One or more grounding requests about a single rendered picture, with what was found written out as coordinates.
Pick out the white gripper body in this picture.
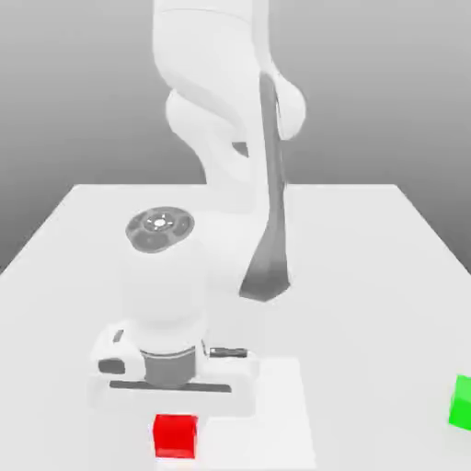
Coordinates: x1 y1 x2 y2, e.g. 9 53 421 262
86 362 261 417

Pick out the small green cube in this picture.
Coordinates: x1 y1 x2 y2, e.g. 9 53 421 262
447 373 471 431

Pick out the small red cube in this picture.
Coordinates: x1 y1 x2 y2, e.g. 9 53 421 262
152 413 200 460

